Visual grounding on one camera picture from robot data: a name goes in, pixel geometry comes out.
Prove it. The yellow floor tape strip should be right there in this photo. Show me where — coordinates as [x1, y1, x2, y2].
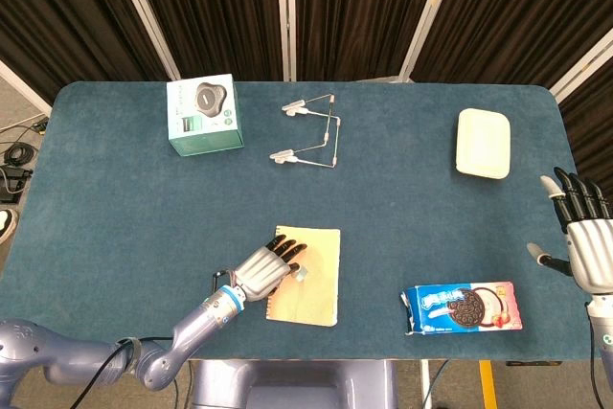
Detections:
[478, 359, 497, 409]

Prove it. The black curtain screen panel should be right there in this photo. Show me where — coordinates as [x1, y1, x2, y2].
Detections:
[107, 0, 288, 83]
[399, 0, 613, 89]
[285, 0, 454, 83]
[0, 0, 169, 106]
[549, 30, 613, 190]

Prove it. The coiled black floor cable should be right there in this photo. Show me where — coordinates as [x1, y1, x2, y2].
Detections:
[3, 142, 39, 167]

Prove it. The yellow spiral notebook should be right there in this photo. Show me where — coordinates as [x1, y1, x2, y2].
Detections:
[265, 224, 342, 329]

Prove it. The blue felt table mat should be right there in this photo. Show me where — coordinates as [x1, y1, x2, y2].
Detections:
[0, 80, 598, 362]

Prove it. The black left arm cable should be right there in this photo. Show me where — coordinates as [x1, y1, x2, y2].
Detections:
[69, 335, 174, 409]

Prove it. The teal speaker product box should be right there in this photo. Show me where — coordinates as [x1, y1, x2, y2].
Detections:
[166, 73, 245, 157]

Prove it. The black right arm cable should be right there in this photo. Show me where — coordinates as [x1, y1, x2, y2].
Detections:
[584, 301, 605, 409]

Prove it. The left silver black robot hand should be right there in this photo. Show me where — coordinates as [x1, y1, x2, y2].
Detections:
[231, 234, 307, 303]

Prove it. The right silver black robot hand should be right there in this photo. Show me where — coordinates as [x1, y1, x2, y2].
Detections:
[526, 167, 613, 295]

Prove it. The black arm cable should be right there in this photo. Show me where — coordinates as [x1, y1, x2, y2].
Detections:
[69, 335, 174, 409]
[584, 301, 605, 409]

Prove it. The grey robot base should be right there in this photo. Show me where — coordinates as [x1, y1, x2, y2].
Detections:
[189, 359, 399, 409]

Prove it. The white table leg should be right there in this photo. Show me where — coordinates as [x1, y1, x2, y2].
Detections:
[420, 359, 433, 409]

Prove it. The black power adapter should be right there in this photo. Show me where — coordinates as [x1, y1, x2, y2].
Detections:
[0, 164, 33, 204]

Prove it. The blue Oreo cookie package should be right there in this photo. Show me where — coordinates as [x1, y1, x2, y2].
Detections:
[400, 282, 524, 336]

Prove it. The white plastic lidded container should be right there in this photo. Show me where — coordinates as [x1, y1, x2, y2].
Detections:
[454, 107, 511, 181]

